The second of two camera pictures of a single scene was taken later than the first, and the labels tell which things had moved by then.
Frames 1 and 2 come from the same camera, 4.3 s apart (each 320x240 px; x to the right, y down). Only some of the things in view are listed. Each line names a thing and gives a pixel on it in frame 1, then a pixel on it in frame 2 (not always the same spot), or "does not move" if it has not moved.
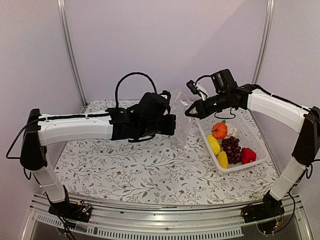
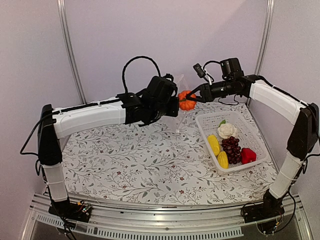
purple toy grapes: [230, 145] does not move
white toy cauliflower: [231, 130] does not move
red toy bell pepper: [247, 155] does not move
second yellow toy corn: [222, 159] does not move
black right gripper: [202, 111] → [206, 94]
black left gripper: [170, 129] → [174, 111]
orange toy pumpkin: [219, 130] → [185, 104]
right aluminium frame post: [264, 42] does not move
